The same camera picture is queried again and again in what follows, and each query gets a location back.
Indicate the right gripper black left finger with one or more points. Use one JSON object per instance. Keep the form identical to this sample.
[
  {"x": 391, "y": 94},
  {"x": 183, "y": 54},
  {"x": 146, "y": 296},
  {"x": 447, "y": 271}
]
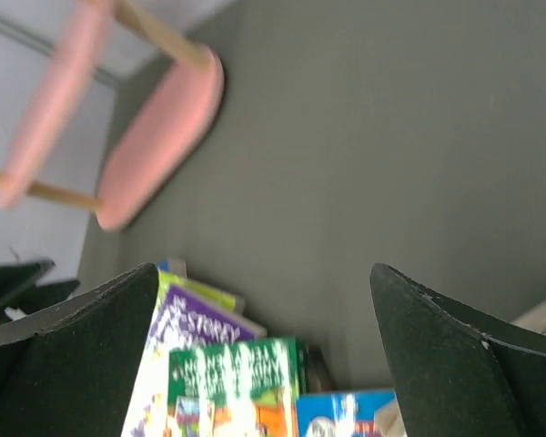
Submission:
[{"x": 69, "y": 369}]

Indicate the blue 91-Storey Treehouse book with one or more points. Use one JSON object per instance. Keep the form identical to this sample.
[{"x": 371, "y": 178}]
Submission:
[{"x": 175, "y": 266}]

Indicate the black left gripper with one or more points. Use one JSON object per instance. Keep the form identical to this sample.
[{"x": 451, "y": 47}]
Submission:
[{"x": 20, "y": 290}]

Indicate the purple 52-Storey Treehouse book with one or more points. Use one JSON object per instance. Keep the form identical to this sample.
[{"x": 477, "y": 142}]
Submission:
[{"x": 185, "y": 320}]

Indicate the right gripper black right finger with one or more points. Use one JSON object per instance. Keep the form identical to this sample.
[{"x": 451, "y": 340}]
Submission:
[{"x": 458, "y": 371}]

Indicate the green 104-Storey Treehouse book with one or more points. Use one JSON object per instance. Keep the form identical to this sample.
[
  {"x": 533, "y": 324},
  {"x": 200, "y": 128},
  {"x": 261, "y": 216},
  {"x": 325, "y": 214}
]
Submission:
[{"x": 246, "y": 388}]

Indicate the lime 65-Storey Treehouse book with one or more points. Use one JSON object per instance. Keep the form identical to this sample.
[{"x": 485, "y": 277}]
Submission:
[{"x": 225, "y": 299}]

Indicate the blue cartoon paperback book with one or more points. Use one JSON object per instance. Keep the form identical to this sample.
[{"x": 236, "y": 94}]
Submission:
[{"x": 343, "y": 413}]

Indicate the pink three-tier shelf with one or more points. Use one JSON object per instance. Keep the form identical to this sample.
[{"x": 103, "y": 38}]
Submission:
[{"x": 162, "y": 135}]

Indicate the dark Tale of Two Cities book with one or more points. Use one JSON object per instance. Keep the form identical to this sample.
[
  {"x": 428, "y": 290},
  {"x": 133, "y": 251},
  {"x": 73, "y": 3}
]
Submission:
[{"x": 320, "y": 379}]

